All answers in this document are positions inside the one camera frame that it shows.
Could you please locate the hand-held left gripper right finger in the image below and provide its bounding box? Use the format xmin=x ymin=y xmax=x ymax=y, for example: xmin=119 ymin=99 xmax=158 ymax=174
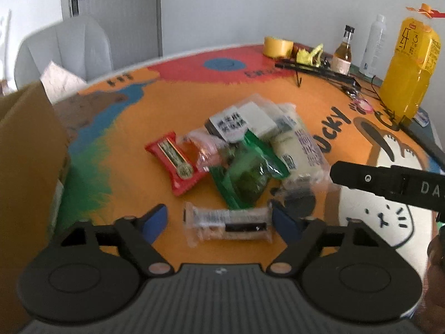
xmin=266 ymin=200 xmax=381 ymax=279

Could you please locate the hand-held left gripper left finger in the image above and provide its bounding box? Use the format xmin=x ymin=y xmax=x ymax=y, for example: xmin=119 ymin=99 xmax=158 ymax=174
xmin=54 ymin=204 xmax=175 ymax=279

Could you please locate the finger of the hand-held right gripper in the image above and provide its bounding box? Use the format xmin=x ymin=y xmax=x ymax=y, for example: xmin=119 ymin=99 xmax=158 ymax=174
xmin=330 ymin=161 xmax=406 ymax=200

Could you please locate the dark round clear snack packet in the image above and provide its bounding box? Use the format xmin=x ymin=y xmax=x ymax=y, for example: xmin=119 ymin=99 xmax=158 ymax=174
xmin=270 ymin=180 xmax=342 ymax=220

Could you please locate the clear snack bar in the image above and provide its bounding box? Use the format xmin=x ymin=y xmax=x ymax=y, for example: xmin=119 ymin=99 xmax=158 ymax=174
xmin=183 ymin=201 xmax=274 ymax=248

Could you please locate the dark green clear snack packet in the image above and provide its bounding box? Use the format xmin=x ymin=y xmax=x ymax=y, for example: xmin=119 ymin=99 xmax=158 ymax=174
xmin=209 ymin=130 xmax=290 ymax=210

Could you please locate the red snack packet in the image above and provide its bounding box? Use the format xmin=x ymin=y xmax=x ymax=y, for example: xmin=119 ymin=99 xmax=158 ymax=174
xmin=145 ymin=131 xmax=208 ymax=196

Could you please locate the white bun clear packet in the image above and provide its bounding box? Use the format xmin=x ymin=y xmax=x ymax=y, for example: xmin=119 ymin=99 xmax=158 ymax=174
xmin=270 ymin=104 xmax=332 ymax=190

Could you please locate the pink clear snack packet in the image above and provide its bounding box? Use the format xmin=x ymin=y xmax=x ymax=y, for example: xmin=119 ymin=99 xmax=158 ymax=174
xmin=184 ymin=129 xmax=231 ymax=172

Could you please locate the black white label snack packet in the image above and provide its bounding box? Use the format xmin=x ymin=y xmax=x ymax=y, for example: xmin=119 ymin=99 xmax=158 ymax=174
xmin=204 ymin=101 xmax=279 ymax=144

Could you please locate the brown cardboard box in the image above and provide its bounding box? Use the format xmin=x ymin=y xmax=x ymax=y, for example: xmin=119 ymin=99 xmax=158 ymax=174
xmin=0 ymin=81 xmax=72 ymax=324

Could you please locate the person's right hand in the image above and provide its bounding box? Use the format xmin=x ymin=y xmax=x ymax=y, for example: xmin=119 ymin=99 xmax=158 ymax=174
xmin=426 ymin=228 xmax=445 ymax=321

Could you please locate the small pink trinket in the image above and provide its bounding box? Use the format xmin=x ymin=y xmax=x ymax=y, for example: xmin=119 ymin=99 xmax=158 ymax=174
xmin=351 ymin=97 xmax=374 ymax=115

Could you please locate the black folding stand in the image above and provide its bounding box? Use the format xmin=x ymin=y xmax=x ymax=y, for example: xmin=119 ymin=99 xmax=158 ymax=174
xmin=275 ymin=58 xmax=363 ymax=88

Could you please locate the large orange juice bottle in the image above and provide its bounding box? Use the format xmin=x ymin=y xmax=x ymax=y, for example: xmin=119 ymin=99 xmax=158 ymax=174
xmin=379 ymin=3 xmax=445 ymax=123

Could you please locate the small glass bottle brown liquid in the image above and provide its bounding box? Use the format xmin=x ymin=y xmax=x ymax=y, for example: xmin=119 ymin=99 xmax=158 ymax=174
xmin=330 ymin=25 xmax=355 ymax=76

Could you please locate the clear plastic bottle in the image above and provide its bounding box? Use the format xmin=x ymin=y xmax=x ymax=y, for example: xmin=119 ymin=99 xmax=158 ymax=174
xmin=359 ymin=14 xmax=387 ymax=78

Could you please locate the crumpled yellow green wrapper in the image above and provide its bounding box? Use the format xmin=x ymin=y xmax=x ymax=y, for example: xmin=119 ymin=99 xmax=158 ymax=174
xmin=296 ymin=43 xmax=325 ymax=66

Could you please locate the yellow tape roll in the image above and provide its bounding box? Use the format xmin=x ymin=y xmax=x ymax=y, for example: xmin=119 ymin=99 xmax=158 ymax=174
xmin=263 ymin=36 xmax=293 ymax=59

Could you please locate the dotted white cushion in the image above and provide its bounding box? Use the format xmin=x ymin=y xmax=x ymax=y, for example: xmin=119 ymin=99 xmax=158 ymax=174
xmin=39 ymin=60 xmax=87 ymax=104

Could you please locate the grey padded chair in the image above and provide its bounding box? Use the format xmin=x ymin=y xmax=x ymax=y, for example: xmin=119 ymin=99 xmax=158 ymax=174
xmin=14 ymin=15 xmax=114 ymax=89

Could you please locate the grey door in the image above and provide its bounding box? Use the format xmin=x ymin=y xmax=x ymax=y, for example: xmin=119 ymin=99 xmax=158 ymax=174
xmin=59 ymin=0 xmax=162 ymax=58

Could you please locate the black door handle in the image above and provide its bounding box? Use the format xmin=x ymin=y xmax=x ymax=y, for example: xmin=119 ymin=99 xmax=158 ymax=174
xmin=70 ymin=0 xmax=90 ymax=17

